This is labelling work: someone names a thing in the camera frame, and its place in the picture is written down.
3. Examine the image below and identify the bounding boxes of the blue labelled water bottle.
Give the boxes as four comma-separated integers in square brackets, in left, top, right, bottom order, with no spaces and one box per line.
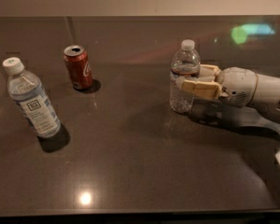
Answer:
[3,57,61,139]

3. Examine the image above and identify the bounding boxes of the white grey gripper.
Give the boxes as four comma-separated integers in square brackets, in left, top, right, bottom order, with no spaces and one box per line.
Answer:
[175,64,257,108]

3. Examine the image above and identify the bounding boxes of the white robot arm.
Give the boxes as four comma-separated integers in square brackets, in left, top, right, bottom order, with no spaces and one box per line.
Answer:
[172,64,280,165]

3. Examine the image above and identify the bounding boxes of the red soda can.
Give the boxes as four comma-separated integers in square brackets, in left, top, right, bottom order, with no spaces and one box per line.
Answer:
[63,45,92,90]

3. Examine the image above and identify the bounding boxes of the clear crinkled water bottle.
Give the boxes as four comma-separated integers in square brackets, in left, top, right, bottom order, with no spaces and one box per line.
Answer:
[170,39,201,114]

